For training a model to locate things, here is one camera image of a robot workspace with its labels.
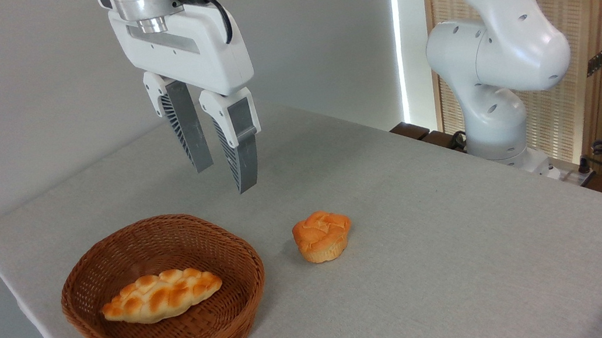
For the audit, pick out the white power strip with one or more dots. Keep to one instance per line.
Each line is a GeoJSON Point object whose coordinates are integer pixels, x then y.
{"type": "Point", "coordinates": [573, 175]}

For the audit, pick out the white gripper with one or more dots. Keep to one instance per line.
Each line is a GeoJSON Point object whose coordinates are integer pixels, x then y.
{"type": "Point", "coordinates": [202, 53]}

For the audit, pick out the long braided bread loaf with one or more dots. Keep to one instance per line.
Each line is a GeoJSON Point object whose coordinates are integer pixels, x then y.
{"type": "Point", "coordinates": [160, 298]}

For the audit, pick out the dark brown wooden bench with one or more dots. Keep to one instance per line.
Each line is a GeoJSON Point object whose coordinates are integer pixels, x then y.
{"type": "Point", "coordinates": [410, 130]}

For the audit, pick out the grey tablecloth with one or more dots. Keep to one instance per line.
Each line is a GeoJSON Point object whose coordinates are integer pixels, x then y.
{"type": "Point", "coordinates": [438, 267]}

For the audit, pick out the round muffin-shaped bread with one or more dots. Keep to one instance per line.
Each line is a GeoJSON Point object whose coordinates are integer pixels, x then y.
{"type": "Point", "coordinates": [322, 234]}

